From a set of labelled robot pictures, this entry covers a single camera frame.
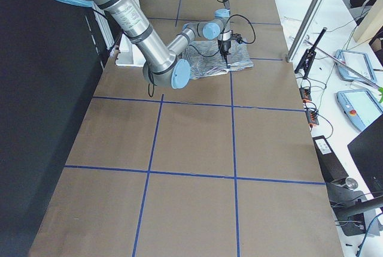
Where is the striped polo shirt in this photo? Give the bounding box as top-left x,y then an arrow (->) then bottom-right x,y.
181,41 -> 254,79

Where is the black monitor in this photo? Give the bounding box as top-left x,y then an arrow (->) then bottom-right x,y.
348,116 -> 383,192

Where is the beige wooden board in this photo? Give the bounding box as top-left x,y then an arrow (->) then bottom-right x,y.
354,0 -> 382,42

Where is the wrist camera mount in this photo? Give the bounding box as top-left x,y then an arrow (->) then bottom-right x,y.
231,33 -> 244,44

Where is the black monitor arm base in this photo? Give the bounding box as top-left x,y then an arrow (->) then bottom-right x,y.
326,183 -> 382,237

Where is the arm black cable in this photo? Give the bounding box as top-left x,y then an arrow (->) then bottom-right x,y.
146,14 -> 257,98

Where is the teach pendant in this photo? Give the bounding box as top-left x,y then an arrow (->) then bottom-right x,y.
336,89 -> 382,131
335,50 -> 377,83

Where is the aluminium frame post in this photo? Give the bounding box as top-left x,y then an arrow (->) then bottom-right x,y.
286,0 -> 324,62

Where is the black box with label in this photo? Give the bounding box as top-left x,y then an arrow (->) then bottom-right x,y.
312,135 -> 348,183

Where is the black camera stand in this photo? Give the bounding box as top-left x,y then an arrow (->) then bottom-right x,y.
294,27 -> 327,80

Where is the lower teach pendant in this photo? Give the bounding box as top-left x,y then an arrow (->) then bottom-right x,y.
336,89 -> 382,131

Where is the silver metal rod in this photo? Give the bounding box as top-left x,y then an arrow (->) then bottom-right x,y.
315,46 -> 382,93

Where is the upper teach pendant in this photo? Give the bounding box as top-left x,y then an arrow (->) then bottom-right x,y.
335,50 -> 377,83

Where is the orange black USB hub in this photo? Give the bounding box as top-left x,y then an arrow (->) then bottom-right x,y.
299,87 -> 312,103

